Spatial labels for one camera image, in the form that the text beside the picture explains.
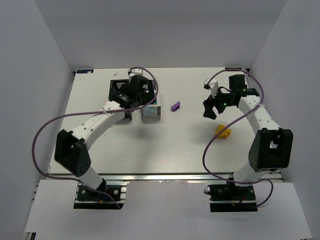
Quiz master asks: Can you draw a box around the aluminium table front rail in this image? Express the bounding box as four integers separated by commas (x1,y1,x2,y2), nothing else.
53,172,283,181

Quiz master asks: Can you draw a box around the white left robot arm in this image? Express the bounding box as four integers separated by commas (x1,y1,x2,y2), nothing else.
54,74,155,192

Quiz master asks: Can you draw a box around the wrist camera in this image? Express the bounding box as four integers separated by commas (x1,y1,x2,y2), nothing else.
203,78,219,97
128,68,143,76

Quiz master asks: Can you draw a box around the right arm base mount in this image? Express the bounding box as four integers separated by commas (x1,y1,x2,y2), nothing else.
203,182,258,213

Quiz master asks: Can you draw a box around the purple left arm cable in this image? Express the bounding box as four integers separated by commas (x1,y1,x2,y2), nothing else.
31,66,160,210

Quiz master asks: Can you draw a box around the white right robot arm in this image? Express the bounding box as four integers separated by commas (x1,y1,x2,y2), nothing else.
203,74,294,187

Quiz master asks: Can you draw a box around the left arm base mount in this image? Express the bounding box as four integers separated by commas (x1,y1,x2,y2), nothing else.
73,181,129,210

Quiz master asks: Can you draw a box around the purple stepped lego brick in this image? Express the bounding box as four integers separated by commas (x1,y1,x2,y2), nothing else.
170,101,181,112

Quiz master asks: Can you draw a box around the right blue corner label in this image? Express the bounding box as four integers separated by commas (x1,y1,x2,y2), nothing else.
224,67,242,71

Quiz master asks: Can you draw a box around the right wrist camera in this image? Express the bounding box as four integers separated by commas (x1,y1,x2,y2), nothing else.
203,78,219,97

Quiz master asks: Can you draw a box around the blue corner label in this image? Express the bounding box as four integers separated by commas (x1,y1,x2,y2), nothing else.
76,69,94,74
224,67,242,71

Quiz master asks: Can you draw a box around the left blue corner label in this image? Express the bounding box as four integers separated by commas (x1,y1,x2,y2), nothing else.
76,69,94,74

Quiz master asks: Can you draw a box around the black slotted container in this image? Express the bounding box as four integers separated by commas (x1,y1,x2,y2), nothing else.
107,79,133,122

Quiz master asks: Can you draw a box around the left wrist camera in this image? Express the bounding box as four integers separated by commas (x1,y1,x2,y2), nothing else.
128,68,143,76

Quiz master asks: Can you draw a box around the yellow L-shaped lego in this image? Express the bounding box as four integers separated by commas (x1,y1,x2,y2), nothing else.
215,124,232,139

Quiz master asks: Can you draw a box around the white slotted container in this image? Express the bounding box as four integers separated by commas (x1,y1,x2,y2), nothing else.
140,79,161,122

